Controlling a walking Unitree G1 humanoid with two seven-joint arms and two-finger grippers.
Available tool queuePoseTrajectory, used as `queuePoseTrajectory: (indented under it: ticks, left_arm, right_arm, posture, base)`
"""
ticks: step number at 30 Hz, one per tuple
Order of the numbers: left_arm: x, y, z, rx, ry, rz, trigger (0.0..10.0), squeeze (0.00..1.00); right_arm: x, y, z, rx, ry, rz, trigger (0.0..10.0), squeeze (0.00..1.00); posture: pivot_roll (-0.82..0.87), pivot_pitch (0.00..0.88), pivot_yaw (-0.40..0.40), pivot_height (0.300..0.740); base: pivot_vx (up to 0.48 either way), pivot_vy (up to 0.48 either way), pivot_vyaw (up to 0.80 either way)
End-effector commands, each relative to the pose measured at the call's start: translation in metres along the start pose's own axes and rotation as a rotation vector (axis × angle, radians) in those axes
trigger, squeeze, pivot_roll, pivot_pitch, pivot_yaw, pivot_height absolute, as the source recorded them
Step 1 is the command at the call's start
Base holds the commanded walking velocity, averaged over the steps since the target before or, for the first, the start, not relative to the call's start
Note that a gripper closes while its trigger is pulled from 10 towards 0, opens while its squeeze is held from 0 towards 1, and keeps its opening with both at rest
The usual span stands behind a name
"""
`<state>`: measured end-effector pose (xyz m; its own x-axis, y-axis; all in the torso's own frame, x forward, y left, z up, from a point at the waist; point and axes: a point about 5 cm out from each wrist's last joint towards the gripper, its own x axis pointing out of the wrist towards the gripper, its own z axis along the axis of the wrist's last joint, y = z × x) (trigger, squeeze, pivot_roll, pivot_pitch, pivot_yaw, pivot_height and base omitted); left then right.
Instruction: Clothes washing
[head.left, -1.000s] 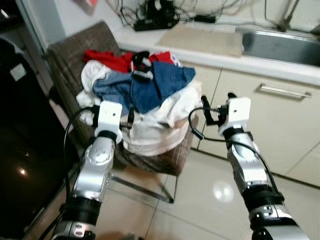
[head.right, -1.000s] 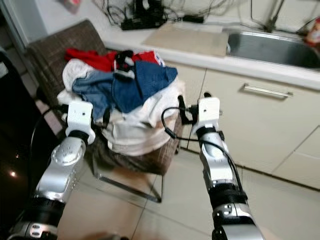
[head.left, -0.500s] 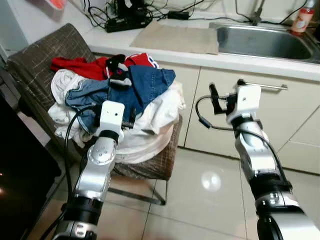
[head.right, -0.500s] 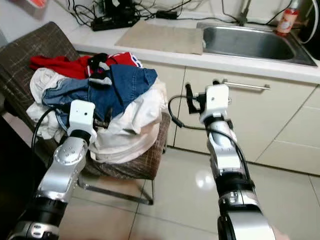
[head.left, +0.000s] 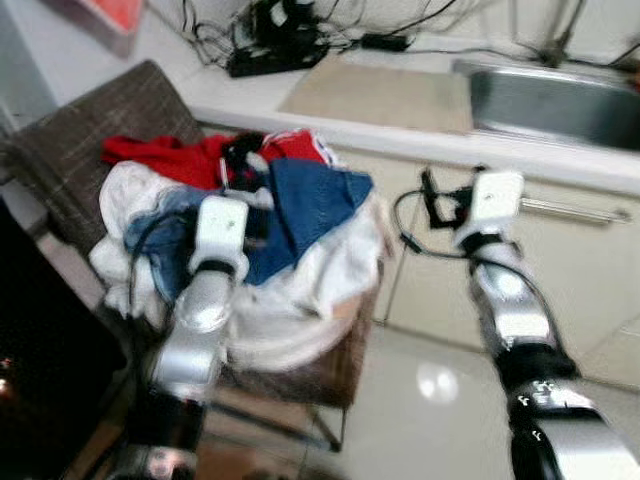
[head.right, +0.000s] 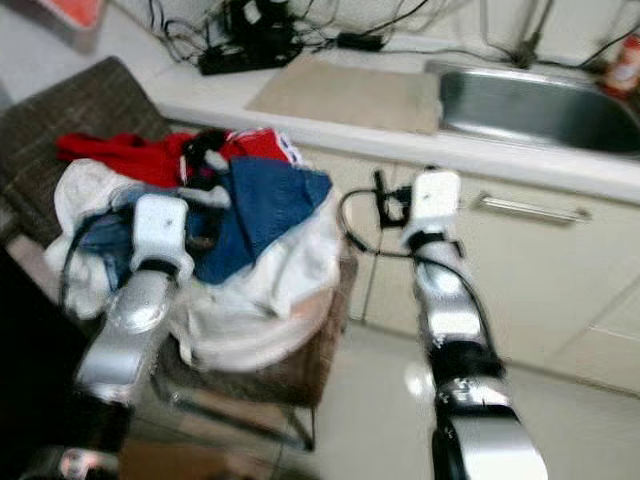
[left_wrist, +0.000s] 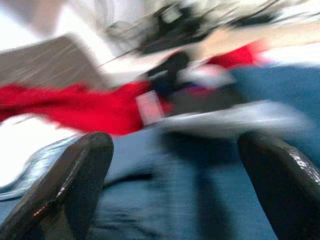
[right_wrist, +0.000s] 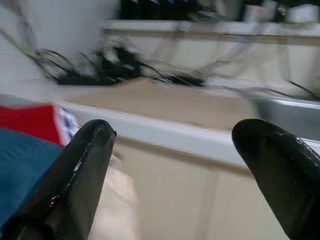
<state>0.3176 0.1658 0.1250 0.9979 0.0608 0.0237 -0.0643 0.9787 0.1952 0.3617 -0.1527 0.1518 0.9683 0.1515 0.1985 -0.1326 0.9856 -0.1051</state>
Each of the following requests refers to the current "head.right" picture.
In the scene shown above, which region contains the black appliance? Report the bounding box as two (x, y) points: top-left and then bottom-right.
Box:
(0, 248), (103, 480)

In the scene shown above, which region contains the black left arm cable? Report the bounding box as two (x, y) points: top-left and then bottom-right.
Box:
(60, 210), (141, 323)

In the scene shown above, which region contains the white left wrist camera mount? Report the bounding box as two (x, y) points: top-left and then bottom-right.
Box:
(130, 193), (191, 278)

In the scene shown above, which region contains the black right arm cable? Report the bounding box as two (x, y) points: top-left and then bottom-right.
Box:
(338, 186), (411, 261)

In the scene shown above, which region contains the red flat object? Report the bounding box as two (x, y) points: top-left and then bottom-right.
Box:
(48, 0), (108, 30)

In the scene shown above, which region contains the stainless steel sink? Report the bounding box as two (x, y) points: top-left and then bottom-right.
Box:
(423, 59), (640, 158)

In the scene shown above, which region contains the black power adapter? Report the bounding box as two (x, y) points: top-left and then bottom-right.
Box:
(334, 31), (387, 54)

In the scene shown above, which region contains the metal faucet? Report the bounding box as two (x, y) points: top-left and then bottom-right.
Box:
(508, 0), (558, 71)

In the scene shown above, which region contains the red bottle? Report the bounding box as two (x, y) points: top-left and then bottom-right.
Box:
(603, 33), (640, 102)

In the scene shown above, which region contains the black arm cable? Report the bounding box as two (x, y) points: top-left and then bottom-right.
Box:
(338, 186), (411, 261)
(60, 210), (141, 323)

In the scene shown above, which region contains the red garment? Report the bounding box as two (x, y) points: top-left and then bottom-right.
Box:
(56, 127), (296, 190)

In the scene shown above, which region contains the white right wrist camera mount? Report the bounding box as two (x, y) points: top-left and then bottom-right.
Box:
(403, 170), (463, 251)

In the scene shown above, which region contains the black power strip with cables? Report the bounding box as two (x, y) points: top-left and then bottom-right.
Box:
(148, 0), (311, 77)

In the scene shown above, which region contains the dark blue denim garment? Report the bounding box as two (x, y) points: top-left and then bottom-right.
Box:
(192, 155), (334, 285)

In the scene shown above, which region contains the light blue denim garment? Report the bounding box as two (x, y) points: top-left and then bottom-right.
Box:
(75, 188), (156, 293)

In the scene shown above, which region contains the metal cabinet handle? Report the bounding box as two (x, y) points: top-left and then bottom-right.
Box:
(468, 192), (593, 224)

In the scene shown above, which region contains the white garment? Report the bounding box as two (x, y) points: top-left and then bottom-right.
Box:
(44, 158), (353, 373)

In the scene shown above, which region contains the beige counter mat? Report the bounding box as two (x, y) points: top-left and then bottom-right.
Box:
(244, 54), (448, 137)

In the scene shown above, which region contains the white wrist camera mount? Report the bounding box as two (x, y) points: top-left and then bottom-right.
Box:
(130, 193), (191, 278)
(403, 170), (463, 251)

